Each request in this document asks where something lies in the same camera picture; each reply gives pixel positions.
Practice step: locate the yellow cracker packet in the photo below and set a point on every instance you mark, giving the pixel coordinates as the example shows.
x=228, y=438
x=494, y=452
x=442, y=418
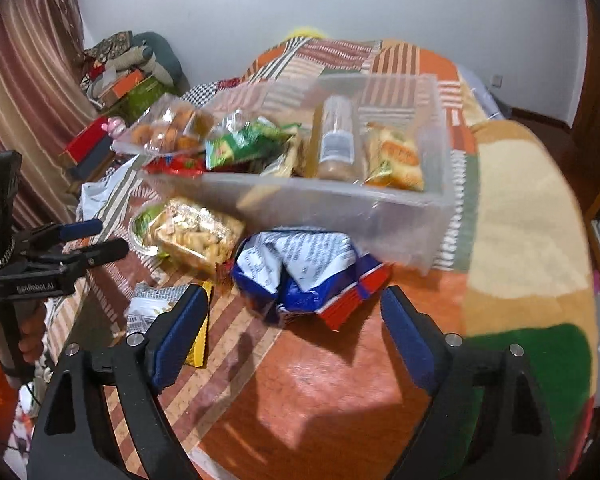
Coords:
x=395, y=155

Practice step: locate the red snack packet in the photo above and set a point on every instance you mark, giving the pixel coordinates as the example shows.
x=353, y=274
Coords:
x=180, y=164

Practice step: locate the patterned cloth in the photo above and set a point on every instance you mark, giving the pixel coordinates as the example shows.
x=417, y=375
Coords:
x=107, y=45

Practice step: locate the white wall outlet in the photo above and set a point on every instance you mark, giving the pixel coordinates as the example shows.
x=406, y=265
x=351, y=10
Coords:
x=496, y=80

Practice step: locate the orange box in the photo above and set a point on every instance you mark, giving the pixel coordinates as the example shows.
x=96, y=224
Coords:
x=127, y=85

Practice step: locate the clear packet of buns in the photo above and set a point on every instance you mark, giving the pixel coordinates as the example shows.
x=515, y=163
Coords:
x=165, y=127

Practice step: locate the yellow object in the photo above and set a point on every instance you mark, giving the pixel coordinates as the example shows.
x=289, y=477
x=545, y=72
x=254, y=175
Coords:
x=305, y=34

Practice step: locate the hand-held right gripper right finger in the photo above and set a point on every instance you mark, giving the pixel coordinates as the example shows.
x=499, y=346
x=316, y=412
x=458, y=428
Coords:
x=410, y=340

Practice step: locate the red box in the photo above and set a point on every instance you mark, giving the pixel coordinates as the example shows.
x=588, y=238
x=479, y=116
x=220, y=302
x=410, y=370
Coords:
x=85, y=140

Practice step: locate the clear cracker tube packet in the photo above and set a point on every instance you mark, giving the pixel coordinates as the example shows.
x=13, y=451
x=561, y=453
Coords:
x=337, y=135

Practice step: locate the striped red curtain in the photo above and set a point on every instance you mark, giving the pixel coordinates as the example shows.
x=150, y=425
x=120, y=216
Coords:
x=30, y=85

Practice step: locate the blue snack packet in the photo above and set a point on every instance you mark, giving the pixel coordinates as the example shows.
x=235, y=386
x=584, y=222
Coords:
x=300, y=270

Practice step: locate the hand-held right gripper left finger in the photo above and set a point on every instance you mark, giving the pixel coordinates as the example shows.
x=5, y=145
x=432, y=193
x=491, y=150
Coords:
x=177, y=340

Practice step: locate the clear fried snack packet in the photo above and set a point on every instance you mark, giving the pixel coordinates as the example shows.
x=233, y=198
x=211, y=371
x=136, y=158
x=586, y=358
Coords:
x=195, y=235

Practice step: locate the green bag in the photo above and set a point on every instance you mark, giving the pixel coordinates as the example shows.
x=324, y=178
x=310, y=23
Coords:
x=150, y=95

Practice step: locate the small white snack packet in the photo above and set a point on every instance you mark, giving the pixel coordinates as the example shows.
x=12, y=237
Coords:
x=147, y=305

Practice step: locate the white cloth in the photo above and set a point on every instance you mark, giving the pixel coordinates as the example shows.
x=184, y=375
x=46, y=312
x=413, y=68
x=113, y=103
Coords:
x=100, y=190

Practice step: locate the flat yellow packet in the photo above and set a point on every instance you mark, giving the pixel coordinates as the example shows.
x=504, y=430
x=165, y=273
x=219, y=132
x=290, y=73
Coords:
x=200, y=345

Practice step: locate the green snack packet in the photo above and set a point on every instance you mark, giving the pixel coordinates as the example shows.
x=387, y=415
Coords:
x=240, y=147

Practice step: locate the person's left hand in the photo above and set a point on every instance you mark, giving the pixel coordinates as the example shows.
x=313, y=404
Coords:
x=30, y=330

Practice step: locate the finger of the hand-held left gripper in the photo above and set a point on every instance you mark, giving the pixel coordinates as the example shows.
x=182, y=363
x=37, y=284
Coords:
x=80, y=230
x=100, y=252

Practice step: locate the pink plush toy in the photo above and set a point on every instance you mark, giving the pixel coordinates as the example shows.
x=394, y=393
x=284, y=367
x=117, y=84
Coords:
x=115, y=126

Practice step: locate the clear plastic storage bin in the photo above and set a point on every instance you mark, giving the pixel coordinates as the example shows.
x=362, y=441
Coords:
x=405, y=220

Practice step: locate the green round packet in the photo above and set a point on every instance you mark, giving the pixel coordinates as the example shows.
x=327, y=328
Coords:
x=142, y=225

